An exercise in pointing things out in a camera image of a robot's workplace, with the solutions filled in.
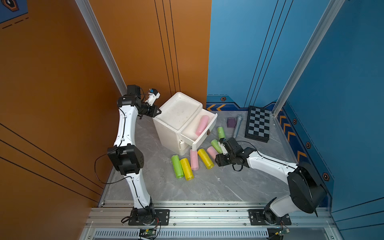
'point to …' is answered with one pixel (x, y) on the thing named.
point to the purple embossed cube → (231, 122)
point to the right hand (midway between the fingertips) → (219, 159)
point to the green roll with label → (215, 144)
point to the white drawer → (189, 132)
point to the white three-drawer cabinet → (177, 123)
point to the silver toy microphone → (239, 120)
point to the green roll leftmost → (178, 169)
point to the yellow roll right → (205, 159)
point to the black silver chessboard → (258, 124)
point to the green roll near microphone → (220, 132)
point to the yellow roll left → (187, 170)
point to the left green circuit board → (148, 231)
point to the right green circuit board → (282, 232)
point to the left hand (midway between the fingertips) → (158, 109)
